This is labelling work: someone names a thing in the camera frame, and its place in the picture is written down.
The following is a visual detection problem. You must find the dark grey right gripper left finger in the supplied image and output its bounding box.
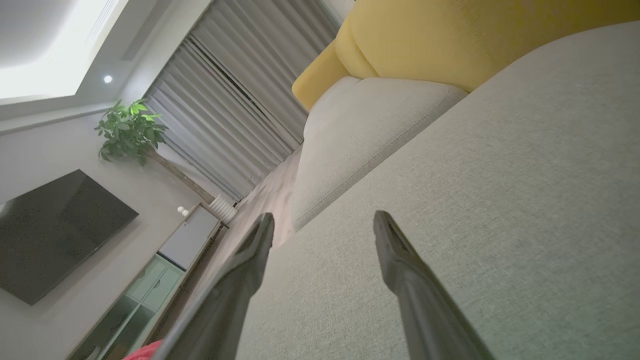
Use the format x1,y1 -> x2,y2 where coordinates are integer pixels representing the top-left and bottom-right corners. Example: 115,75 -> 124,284
152,212 -> 276,360

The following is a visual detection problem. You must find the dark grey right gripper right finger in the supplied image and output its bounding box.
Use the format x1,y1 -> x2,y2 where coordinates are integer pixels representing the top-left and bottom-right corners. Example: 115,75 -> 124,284
373,210 -> 497,360

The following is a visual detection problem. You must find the red white basketball jersey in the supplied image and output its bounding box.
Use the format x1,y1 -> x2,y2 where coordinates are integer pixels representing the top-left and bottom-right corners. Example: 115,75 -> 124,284
122,339 -> 164,360

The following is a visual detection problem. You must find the pale green television cabinet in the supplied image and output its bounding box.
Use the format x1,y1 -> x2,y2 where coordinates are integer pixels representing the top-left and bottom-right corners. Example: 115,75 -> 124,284
65,204 -> 223,360

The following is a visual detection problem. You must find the white ribbed plant pot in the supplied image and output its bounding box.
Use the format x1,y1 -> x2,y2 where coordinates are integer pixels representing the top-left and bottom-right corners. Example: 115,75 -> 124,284
209,194 -> 238,224

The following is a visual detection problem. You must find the large grey sofa seat cushion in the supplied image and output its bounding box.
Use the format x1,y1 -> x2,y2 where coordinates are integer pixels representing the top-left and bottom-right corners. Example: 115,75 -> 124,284
235,20 -> 640,360

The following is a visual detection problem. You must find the grey pleated curtain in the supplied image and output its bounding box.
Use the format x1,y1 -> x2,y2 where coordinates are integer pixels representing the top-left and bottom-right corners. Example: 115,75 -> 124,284
145,0 -> 341,203

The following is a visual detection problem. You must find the small grey sofa seat cushion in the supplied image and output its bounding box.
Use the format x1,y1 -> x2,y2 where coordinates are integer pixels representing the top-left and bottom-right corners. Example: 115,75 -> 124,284
291,76 -> 468,232

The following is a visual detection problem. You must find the green potted tree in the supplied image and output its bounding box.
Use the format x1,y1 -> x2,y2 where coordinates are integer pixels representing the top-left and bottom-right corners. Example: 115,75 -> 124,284
95,99 -> 216,203

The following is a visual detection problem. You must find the yellow sofa back cushion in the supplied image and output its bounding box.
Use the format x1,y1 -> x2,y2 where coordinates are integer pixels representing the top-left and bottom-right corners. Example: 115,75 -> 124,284
291,0 -> 640,112

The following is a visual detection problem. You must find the black wall television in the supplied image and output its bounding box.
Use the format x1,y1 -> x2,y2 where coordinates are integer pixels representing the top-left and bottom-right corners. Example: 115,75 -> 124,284
0,169 -> 140,306

